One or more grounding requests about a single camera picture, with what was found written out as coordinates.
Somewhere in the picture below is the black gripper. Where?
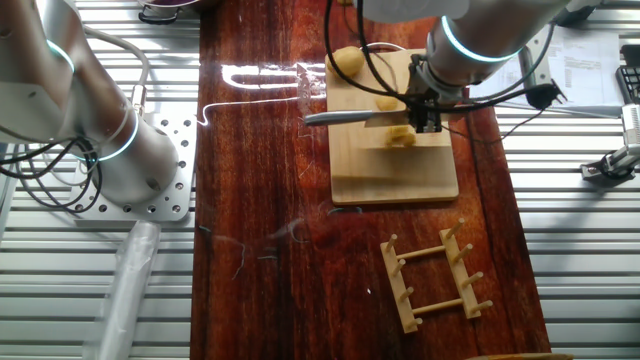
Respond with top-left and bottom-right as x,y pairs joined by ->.
407,59 -> 444,134

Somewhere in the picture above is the steel cleaver knife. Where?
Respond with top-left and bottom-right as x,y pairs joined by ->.
303,109 -> 412,128

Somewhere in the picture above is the bamboo cutting board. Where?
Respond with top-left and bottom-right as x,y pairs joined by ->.
324,48 -> 460,206

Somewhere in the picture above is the large peeled potato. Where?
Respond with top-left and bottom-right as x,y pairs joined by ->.
327,45 -> 366,79

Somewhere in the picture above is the printed paper sheet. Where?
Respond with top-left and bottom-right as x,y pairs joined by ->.
469,24 -> 626,119

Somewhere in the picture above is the wooden knife rack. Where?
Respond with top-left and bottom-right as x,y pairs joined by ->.
379,217 -> 495,335

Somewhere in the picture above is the black keyboard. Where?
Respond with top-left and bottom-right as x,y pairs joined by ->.
614,44 -> 640,104

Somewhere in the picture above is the steel cooking pot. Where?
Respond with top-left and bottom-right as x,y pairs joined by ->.
137,0 -> 221,25

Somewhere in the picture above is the plastic wrapped roll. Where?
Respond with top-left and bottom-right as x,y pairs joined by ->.
82,219 -> 162,360

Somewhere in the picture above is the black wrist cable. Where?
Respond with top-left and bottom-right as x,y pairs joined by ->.
355,0 -> 556,114
322,0 -> 416,107

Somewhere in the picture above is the small grey camera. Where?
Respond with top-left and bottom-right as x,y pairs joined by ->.
619,102 -> 640,151

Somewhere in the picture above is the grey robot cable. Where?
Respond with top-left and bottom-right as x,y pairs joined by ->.
82,24 -> 152,117

